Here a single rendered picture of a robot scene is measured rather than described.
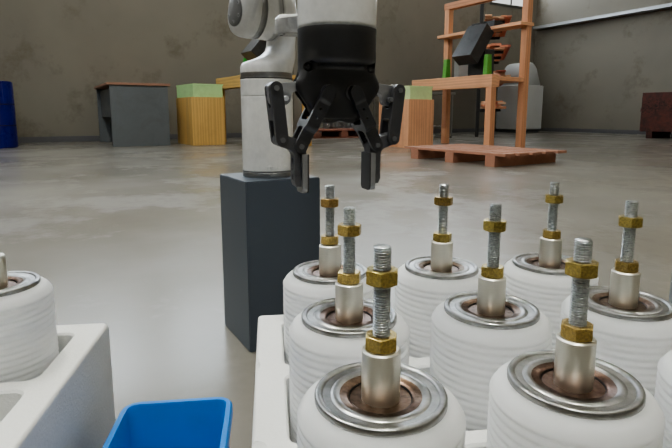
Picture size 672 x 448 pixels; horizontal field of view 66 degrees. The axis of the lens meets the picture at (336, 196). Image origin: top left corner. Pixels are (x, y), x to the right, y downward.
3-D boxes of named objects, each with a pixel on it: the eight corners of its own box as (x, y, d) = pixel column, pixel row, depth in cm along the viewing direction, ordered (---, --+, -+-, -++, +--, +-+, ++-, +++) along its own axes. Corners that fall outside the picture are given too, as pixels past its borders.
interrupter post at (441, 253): (457, 271, 55) (458, 240, 54) (445, 276, 53) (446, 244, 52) (437, 266, 56) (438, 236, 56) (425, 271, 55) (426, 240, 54)
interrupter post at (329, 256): (320, 271, 55) (320, 240, 54) (343, 272, 54) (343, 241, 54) (316, 278, 52) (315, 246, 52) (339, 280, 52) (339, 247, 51)
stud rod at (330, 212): (336, 258, 53) (336, 184, 52) (331, 260, 52) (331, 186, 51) (328, 256, 54) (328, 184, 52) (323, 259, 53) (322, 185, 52)
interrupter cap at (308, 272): (302, 263, 57) (302, 257, 57) (370, 266, 56) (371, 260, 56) (284, 285, 50) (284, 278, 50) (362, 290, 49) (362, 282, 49)
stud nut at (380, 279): (405, 282, 29) (405, 268, 29) (388, 290, 28) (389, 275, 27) (375, 276, 30) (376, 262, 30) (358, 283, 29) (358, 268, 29)
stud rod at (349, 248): (343, 298, 42) (344, 206, 41) (356, 299, 42) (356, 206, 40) (341, 303, 41) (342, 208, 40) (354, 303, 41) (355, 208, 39)
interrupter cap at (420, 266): (491, 270, 55) (491, 264, 55) (455, 288, 49) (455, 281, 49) (429, 257, 60) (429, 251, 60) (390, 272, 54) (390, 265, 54)
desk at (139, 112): (150, 140, 807) (148, 88, 795) (173, 145, 681) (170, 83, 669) (97, 141, 770) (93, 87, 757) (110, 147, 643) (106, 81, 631)
